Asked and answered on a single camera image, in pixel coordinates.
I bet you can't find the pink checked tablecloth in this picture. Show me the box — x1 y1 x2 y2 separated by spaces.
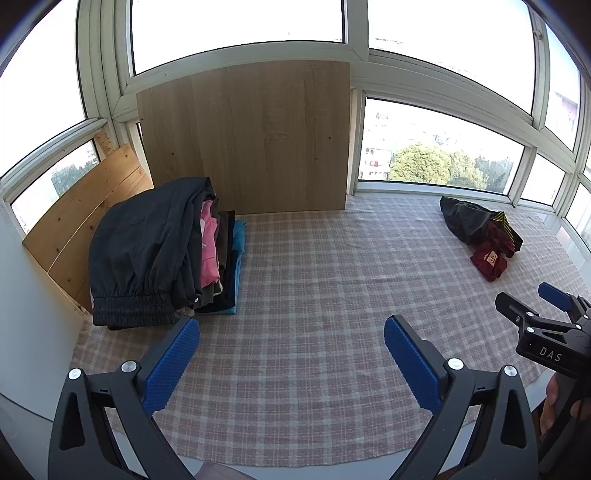
69 191 591 462

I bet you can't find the dark grey garment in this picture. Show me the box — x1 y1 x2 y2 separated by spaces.
438 196 497 245

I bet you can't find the maroon garment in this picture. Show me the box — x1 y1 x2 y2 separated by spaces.
470 224 515 282

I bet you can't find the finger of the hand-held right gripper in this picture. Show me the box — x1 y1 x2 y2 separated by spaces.
495 292 580 334
538 282 591 321

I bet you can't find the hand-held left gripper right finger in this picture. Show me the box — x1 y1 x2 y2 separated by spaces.
384 315 540 480

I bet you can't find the stack of folded clothes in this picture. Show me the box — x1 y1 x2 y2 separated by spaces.
89 176 247 330

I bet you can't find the white window frame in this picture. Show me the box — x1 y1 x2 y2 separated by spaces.
0 0 591 232

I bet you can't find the large light oak board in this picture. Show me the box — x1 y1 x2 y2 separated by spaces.
136 60 352 215

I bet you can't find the narrow wooden ruler strip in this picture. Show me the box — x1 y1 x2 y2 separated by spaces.
93 129 116 162

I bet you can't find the pine plank board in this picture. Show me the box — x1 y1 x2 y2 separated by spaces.
22 143 155 315

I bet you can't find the person's right hand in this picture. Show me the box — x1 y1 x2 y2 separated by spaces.
539 377 560 435

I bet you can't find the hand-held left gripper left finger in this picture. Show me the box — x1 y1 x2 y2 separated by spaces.
48 316 201 480

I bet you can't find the green tree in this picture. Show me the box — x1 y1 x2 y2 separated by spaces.
390 143 513 192

